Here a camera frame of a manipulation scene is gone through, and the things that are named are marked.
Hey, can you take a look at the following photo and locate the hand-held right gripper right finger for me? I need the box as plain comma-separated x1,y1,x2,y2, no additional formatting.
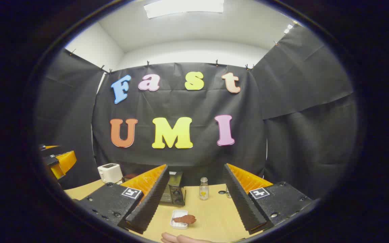
223,163,313,235

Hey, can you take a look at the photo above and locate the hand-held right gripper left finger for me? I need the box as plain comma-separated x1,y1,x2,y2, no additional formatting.
79,164,170,235

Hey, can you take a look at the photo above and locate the black electric oven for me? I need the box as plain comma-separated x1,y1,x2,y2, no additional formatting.
122,171,186,206

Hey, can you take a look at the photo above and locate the brown meat piece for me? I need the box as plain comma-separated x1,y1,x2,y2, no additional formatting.
173,215,197,225

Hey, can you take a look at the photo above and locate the white rectangular tray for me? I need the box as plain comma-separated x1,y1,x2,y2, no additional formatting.
170,209,189,230

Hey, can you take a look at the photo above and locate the clear bottle with yellow label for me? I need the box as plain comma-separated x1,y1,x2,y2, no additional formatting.
199,177,210,201

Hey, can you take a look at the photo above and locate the white toaster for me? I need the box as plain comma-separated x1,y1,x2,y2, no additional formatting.
98,163,124,184

